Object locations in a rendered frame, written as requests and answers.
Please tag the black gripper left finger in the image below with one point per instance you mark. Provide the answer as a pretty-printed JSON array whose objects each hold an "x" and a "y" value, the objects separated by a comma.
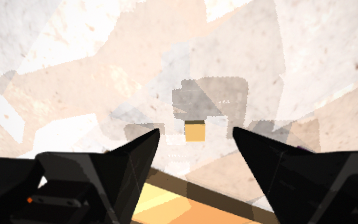
[{"x": 119, "y": 175}]

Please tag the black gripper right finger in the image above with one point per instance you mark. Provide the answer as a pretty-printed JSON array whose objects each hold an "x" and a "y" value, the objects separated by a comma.
[{"x": 298, "y": 184}]

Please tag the pale yellow block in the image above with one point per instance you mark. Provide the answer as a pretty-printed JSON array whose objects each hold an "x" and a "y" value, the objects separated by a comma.
[{"x": 195, "y": 131}]

